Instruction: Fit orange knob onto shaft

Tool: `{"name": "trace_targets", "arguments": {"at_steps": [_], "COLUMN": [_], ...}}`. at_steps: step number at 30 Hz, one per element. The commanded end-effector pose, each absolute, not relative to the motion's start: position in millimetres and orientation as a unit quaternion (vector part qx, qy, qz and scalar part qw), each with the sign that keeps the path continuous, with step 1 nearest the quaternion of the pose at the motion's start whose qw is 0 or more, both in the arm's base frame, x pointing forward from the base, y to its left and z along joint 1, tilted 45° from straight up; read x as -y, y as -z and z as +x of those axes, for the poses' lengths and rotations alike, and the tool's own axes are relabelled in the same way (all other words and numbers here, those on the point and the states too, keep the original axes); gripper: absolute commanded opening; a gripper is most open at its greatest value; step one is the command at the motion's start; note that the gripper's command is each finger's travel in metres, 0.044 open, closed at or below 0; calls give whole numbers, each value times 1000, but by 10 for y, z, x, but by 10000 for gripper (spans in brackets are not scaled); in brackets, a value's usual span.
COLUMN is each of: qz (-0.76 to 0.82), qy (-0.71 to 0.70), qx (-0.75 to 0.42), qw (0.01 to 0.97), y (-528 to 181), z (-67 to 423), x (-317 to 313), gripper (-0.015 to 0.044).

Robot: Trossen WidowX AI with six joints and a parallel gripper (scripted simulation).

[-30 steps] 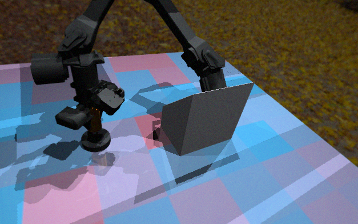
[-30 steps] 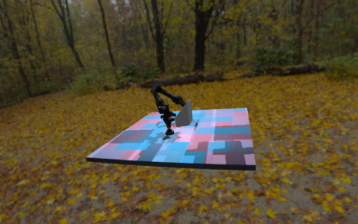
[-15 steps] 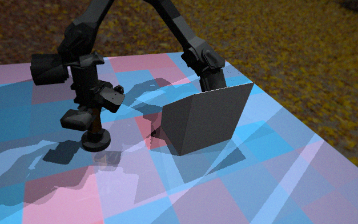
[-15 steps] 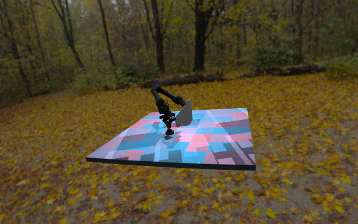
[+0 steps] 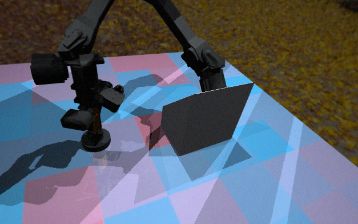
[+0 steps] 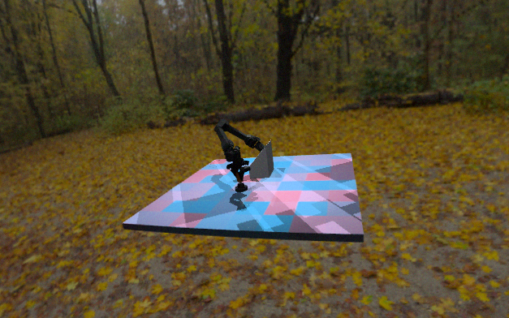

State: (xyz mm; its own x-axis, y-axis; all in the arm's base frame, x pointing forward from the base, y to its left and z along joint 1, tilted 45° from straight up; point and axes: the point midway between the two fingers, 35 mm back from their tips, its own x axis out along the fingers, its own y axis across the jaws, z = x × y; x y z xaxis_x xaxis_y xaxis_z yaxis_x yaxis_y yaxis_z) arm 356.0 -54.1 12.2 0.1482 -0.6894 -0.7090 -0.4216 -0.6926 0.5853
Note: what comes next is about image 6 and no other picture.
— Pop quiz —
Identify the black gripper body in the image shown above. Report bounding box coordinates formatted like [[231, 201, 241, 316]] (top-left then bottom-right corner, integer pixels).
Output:
[[226, 157, 251, 173]]

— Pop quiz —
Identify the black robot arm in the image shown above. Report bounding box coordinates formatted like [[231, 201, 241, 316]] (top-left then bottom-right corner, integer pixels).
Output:
[[214, 118, 265, 162]]

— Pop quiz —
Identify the black round pedestal with silver shaft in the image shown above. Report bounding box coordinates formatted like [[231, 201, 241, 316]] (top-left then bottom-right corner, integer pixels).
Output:
[[235, 182, 248, 192]]

